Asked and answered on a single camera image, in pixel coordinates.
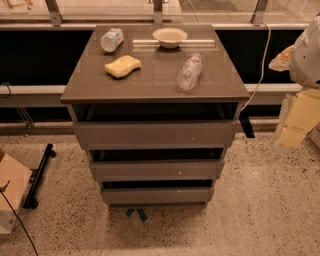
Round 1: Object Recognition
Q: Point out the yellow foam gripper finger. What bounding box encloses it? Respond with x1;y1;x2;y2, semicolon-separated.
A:
268;45;294;72
273;88;320;153

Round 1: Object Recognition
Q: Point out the grey drawer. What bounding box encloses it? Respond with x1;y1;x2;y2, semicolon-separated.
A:
89;160;224;182
101;187;214;205
73;122;236;150

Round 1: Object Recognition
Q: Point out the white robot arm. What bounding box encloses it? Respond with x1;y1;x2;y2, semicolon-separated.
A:
269;15;320;153

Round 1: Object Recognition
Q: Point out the grey drawer cabinet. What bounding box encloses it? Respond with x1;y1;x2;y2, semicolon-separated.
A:
61;25;249;208

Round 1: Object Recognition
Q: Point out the grey top drawer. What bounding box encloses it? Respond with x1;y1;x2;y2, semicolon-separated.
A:
73;122;236;150

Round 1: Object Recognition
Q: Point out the grey bottom drawer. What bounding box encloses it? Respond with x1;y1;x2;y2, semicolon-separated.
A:
101;187;214;205

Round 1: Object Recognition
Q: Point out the clear bottle with red label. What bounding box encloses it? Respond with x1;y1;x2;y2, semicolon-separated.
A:
177;53;204;91

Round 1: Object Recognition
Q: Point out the white bowl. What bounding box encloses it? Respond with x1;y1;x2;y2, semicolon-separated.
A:
152;28;187;49

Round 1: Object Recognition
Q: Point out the yellow sponge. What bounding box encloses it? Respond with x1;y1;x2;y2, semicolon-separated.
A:
104;55;141;78

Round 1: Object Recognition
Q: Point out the cardboard box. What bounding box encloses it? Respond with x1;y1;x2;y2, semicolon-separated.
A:
0;149;32;234

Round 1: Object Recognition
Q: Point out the white cable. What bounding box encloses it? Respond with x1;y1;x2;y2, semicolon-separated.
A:
240;22;272;112

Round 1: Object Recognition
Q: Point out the black bracket foot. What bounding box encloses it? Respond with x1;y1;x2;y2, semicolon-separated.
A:
239;117;255;138

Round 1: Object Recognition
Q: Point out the black cable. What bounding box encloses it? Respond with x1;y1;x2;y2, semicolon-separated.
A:
0;189;40;256

